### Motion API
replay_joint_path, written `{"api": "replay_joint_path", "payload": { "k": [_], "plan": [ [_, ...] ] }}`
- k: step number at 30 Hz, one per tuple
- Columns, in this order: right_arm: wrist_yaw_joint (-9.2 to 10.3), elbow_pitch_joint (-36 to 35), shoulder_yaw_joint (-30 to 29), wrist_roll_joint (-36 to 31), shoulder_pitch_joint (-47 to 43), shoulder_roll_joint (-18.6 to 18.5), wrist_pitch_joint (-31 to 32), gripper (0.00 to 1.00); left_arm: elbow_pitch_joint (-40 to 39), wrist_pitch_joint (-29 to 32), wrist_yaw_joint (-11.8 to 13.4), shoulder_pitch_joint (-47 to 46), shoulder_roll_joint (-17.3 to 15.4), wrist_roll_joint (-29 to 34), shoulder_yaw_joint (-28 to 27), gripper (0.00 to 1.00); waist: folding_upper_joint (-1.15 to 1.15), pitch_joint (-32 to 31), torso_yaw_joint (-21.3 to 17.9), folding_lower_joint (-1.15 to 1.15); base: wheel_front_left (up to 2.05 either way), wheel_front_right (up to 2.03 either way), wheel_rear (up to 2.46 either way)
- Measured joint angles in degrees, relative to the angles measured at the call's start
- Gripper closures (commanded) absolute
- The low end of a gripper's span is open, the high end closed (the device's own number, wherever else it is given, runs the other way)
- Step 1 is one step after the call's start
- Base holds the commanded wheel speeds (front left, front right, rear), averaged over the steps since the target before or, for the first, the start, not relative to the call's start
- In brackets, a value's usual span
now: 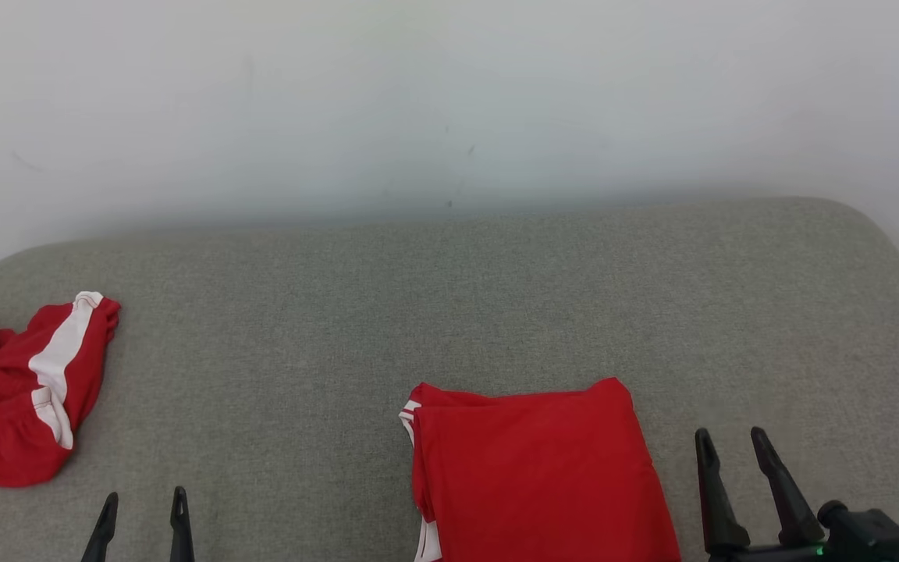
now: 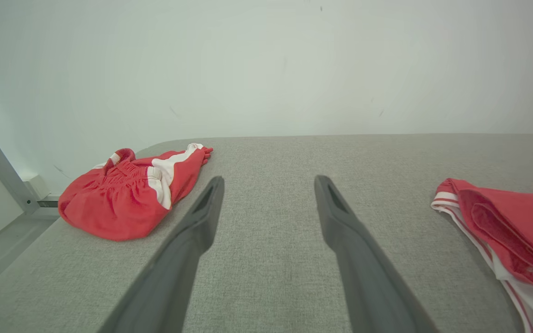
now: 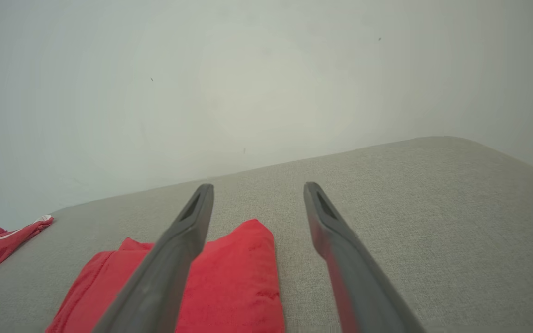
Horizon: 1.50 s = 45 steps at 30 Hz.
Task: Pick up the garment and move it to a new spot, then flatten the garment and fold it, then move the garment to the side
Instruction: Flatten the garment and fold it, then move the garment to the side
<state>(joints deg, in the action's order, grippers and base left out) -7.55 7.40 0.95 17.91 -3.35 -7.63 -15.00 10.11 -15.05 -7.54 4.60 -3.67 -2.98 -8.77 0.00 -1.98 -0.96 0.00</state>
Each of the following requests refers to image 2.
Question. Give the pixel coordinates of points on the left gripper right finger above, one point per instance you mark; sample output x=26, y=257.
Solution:
x=363, y=268

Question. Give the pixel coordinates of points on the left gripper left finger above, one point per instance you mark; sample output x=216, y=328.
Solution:
x=174, y=268

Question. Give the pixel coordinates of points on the red shorts with white stripe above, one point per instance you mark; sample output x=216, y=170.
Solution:
x=114, y=208

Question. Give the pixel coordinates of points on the red basketball jersey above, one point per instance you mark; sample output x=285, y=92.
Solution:
x=521, y=222

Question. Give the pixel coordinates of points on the white wall box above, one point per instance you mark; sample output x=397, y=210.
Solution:
x=37, y=186

